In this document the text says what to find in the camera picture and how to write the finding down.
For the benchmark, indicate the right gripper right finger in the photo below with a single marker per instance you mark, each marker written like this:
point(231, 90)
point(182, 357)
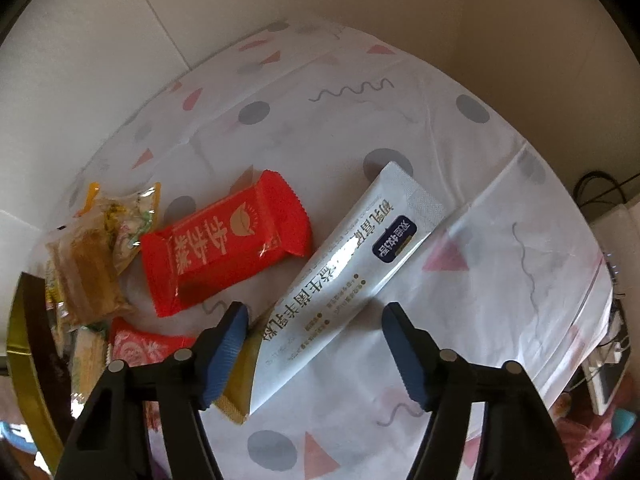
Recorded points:
point(518, 440)

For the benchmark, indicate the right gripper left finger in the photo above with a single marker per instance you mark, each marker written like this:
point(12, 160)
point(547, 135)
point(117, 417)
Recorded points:
point(109, 440)

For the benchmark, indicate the small red white candy packet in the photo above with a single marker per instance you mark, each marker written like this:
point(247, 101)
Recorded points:
point(136, 347)

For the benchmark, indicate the clear brown pastry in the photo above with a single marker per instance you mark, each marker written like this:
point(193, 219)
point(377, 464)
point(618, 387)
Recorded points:
point(87, 279)

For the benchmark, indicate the large red snack packet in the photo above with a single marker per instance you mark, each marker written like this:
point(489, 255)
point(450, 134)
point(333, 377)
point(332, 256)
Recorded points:
point(224, 243)

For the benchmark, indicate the clear orange-edged snack packet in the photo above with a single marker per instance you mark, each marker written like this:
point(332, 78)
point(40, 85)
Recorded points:
point(126, 220)

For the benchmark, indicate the white milk powder stick pack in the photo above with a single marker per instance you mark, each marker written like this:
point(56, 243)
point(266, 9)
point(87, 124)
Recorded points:
point(381, 232)

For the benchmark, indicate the gold metal tin box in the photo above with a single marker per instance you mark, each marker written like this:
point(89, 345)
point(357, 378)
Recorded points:
point(40, 378)

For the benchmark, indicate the patterned white tablecloth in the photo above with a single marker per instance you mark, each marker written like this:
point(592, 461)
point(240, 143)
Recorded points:
point(514, 273)

